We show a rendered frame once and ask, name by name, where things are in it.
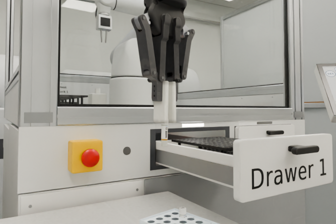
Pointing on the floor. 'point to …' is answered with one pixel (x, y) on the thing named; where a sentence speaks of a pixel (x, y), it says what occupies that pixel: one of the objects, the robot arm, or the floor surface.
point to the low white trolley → (118, 211)
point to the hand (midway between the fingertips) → (164, 102)
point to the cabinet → (7, 184)
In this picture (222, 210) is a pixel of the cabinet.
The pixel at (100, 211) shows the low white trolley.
